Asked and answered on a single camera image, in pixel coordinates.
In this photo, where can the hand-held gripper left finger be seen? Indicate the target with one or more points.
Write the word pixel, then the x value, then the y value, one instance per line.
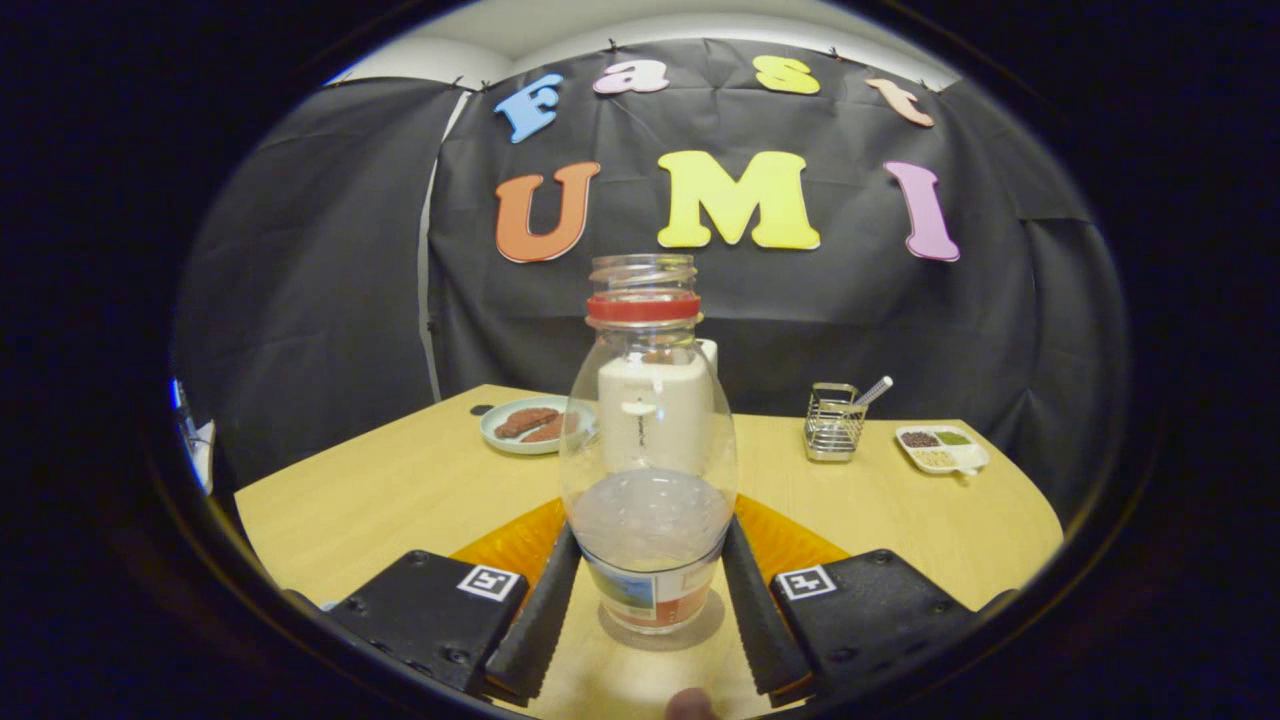
pixel 545 630

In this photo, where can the brown food piece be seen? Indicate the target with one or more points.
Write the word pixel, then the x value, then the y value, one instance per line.
pixel 548 433
pixel 525 420

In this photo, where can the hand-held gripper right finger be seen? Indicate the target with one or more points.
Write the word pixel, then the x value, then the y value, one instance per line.
pixel 765 630

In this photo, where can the white divided dish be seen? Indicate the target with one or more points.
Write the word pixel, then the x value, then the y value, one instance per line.
pixel 940 450

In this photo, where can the wooden table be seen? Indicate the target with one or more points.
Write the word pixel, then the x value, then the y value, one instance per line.
pixel 900 520

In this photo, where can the clear plastic juice bottle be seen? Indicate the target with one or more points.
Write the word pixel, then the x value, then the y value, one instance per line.
pixel 650 520

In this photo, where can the pale green round plate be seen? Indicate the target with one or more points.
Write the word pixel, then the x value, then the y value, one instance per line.
pixel 520 446

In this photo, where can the white box-shaped container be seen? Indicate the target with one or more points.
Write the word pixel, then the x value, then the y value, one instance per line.
pixel 709 358

